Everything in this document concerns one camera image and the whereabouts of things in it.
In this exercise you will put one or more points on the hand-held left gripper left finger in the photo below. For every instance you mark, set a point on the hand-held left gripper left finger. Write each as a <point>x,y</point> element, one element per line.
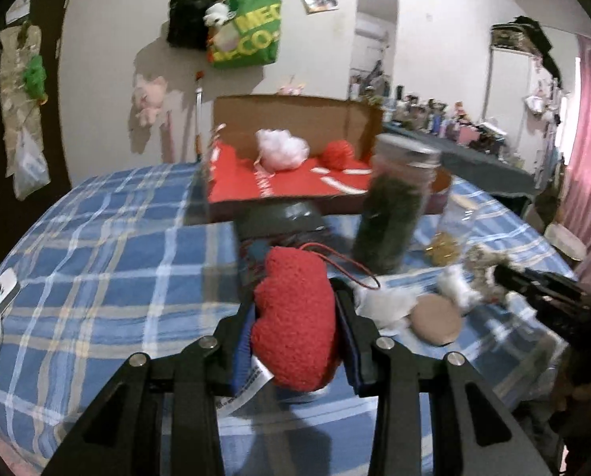
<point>243,357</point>

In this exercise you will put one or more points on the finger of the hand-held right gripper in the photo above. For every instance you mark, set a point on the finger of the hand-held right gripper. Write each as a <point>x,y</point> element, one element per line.
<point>538,285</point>

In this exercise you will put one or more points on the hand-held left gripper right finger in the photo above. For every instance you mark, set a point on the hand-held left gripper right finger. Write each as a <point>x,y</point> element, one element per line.
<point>357,357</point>

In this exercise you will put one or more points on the beige braided scrunchie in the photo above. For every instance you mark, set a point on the beige braided scrunchie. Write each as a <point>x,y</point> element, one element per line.
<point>486,263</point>

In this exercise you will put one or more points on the red heart plush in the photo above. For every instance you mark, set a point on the red heart plush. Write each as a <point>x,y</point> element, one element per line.
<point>295,317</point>

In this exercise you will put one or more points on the white fluffy star hair clip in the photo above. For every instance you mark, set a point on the white fluffy star hair clip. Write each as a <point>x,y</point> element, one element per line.
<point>456,290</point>

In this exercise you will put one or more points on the cardboard box with red lining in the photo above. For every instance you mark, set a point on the cardboard box with red lining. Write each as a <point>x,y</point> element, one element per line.
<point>295,188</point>

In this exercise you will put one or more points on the crumpled white tissue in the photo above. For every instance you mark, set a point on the crumpled white tissue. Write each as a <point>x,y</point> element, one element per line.
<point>384,307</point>

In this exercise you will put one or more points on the tan round powder puff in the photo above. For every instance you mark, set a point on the tan round powder puff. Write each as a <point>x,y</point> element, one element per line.
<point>436,320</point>

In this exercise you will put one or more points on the small jar of golden beads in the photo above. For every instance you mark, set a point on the small jar of golden beads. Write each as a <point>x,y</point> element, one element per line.
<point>446,253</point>

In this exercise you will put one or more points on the dresser with dark cloth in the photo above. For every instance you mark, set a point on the dresser with dark cloth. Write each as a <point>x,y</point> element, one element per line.
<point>484,168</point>

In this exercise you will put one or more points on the black printed box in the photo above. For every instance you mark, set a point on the black printed box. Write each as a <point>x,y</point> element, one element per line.
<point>280,220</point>

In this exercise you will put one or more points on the tall jar of dark leaves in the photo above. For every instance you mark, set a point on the tall jar of dark leaves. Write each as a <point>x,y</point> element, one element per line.
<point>389,218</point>

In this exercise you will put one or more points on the blue plaid blanket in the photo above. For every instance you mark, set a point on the blue plaid blanket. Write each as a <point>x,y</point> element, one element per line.
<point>126,267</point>

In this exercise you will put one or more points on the white wardrobe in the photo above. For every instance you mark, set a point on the white wardrobe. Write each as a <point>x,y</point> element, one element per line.
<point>511,89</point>

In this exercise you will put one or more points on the red fluffy scrunchie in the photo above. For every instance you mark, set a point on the red fluffy scrunchie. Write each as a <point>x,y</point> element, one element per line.
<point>342,153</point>

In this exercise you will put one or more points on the row of cosmetic bottles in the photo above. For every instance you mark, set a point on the row of cosmetic bottles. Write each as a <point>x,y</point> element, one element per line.
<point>424,114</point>

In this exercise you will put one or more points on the white fluffy scrunchie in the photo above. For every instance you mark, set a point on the white fluffy scrunchie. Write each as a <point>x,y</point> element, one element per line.
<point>281,148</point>

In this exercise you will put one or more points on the patterned bag on wardrobe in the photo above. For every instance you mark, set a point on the patterned bag on wardrobe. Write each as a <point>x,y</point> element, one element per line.
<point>518,34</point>

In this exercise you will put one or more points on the pink pig plush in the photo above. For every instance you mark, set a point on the pink pig plush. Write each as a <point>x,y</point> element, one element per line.
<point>149,96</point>

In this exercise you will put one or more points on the hanging plastic bag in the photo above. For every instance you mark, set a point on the hanging plastic bag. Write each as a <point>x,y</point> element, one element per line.
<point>30,168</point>

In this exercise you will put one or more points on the dark wooden door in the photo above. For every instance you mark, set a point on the dark wooden door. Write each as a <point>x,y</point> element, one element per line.
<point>57,134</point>

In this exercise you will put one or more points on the green tote bag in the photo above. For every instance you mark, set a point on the green tote bag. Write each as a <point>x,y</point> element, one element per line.
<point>250,34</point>

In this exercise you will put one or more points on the small white plush toy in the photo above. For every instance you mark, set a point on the small white plush toy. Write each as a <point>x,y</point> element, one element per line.
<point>217,15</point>

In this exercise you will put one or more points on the black bag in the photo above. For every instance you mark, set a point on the black bag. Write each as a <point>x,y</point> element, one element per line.
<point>186,15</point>

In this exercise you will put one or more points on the green plush toy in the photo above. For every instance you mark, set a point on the green plush toy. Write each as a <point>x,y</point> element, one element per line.
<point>35,77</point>

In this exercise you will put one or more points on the hanging clear organizer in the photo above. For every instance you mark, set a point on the hanging clear organizer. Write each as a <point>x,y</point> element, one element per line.
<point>12,74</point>

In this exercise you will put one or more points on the paper note on door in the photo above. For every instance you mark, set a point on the paper note on door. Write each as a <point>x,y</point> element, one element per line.
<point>18,5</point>

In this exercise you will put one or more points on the wall mirror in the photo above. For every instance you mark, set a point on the wall mirror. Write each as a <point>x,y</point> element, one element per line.
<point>372,44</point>

